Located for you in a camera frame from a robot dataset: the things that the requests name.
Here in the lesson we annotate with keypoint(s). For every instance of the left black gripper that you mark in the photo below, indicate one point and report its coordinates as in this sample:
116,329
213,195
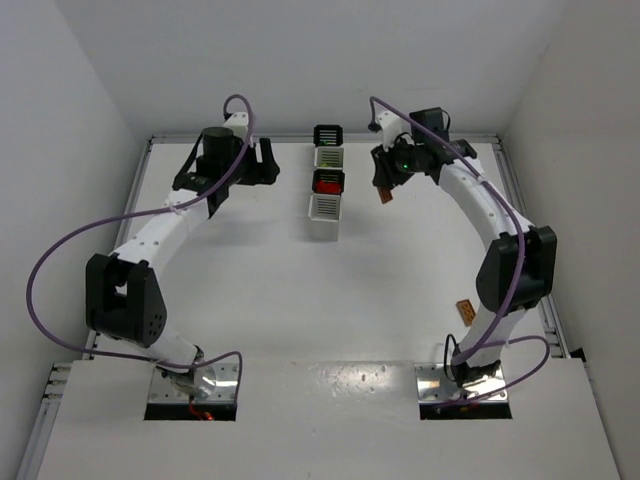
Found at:
263,163

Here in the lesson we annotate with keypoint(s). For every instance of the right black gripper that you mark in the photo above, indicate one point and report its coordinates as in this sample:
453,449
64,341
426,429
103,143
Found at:
380,170

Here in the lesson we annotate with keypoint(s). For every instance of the red white flower lego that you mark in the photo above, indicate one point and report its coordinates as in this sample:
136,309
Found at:
328,188

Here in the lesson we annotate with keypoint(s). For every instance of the orange lego plate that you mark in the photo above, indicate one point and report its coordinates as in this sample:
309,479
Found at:
385,195
467,311

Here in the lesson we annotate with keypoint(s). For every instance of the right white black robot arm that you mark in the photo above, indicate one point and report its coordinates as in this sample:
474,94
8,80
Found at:
517,271

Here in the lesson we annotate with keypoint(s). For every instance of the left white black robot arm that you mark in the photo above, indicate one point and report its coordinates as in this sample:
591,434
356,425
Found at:
123,298

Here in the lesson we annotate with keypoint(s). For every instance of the far white slatted container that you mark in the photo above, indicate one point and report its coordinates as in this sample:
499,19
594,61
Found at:
333,155

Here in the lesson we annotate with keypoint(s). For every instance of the white slatted container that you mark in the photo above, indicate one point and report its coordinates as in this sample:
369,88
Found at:
324,216
333,155

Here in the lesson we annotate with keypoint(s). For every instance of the near black slatted container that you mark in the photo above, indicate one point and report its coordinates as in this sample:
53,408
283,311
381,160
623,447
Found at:
336,176

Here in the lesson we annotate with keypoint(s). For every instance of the black slatted container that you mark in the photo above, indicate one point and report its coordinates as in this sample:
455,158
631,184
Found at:
336,176
331,132

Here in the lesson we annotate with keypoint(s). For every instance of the far black slatted container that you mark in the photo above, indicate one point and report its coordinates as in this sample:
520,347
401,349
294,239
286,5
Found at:
331,132

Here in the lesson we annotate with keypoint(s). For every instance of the near white slatted container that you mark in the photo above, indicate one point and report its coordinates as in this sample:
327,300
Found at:
324,216

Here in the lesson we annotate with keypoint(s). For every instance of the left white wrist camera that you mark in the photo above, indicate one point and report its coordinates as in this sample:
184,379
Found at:
238,123

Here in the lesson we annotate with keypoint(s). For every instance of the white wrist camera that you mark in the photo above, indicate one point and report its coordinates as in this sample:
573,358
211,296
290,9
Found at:
389,126
238,123

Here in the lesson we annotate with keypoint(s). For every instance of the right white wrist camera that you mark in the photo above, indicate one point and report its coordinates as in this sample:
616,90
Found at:
389,126

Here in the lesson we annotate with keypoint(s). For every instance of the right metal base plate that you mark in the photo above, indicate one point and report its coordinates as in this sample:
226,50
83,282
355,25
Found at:
434,386

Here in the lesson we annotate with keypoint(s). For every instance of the metal base plate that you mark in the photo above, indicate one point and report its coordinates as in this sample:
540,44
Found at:
213,384
434,386

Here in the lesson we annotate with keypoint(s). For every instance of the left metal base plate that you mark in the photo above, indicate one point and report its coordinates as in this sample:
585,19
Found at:
213,384

